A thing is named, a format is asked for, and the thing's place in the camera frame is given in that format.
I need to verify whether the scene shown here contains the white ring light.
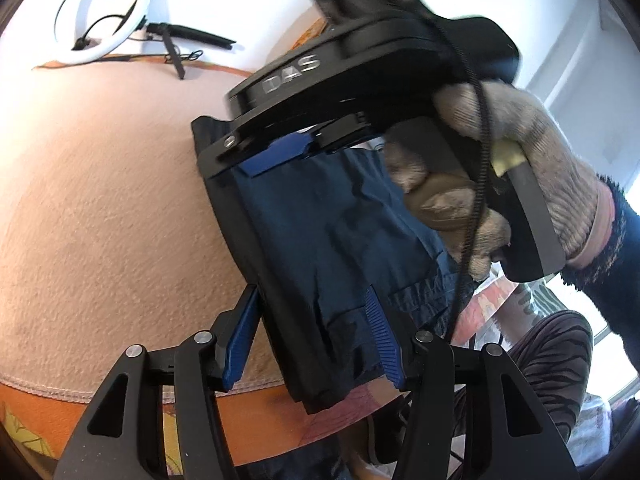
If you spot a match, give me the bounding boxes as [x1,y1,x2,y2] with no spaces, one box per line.
[52,0,157,67]

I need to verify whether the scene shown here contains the person's right hand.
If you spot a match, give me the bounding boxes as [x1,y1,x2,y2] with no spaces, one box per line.
[382,81,616,283]

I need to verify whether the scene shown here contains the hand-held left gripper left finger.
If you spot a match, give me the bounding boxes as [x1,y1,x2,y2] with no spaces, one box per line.
[52,284,261,480]

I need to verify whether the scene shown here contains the black pants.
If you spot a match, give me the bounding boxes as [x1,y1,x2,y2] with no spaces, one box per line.
[191,115,451,415]

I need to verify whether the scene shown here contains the person's right forearm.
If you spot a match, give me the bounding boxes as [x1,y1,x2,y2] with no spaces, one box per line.
[559,174,640,366]

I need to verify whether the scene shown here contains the black coiled cable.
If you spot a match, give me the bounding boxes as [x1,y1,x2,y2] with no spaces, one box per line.
[425,7,493,346]

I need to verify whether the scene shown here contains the person's striped trouser leg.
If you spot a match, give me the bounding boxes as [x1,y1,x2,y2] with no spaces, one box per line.
[452,310,596,467]

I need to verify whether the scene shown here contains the black tripod stand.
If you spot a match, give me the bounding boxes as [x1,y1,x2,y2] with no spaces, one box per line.
[145,21,237,81]

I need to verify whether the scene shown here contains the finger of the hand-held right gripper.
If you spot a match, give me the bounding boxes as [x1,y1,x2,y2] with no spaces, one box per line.
[197,122,321,181]
[316,114,375,153]

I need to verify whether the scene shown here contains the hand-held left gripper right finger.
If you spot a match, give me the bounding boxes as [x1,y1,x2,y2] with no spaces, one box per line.
[365,285,581,480]

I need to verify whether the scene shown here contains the bed with beige sheet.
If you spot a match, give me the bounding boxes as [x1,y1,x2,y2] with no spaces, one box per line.
[0,15,523,480]

